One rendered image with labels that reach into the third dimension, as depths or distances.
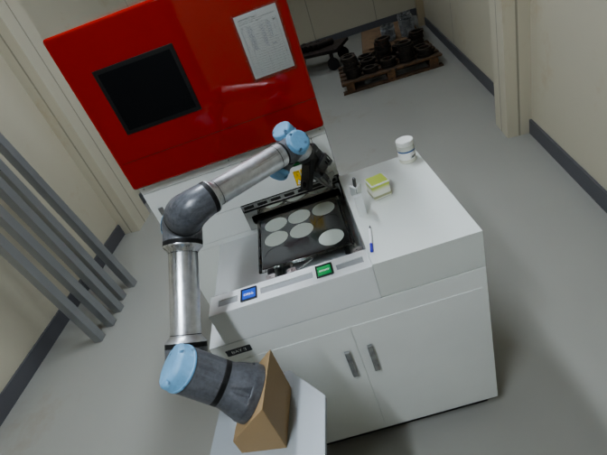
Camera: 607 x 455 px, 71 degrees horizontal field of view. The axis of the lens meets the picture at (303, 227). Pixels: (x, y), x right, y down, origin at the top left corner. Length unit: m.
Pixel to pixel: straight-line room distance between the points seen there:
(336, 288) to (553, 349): 1.25
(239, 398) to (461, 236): 0.79
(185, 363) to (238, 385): 0.14
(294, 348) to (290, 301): 0.21
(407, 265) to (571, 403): 1.05
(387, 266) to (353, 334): 0.31
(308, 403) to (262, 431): 0.17
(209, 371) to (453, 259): 0.81
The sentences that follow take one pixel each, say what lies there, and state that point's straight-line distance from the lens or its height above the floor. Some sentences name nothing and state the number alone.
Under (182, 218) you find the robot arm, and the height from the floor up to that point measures 1.33.
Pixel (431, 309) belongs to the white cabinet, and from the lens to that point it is 1.55.
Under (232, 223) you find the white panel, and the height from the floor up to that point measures 0.91.
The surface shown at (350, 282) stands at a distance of 1.38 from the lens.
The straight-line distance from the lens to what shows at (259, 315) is 1.43.
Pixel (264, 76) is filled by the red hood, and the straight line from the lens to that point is 1.64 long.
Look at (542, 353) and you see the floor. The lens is 2.31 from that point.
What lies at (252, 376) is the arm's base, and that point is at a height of 1.02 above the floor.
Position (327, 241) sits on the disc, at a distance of 1.61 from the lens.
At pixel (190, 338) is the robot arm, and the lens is 1.24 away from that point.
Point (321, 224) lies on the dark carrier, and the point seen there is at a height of 0.90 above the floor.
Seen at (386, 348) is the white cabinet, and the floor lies 0.57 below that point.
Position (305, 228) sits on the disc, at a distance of 1.72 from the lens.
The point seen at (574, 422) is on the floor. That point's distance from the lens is 2.14.
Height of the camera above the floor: 1.84
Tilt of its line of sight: 33 degrees down
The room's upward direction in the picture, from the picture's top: 21 degrees counter-clockwise
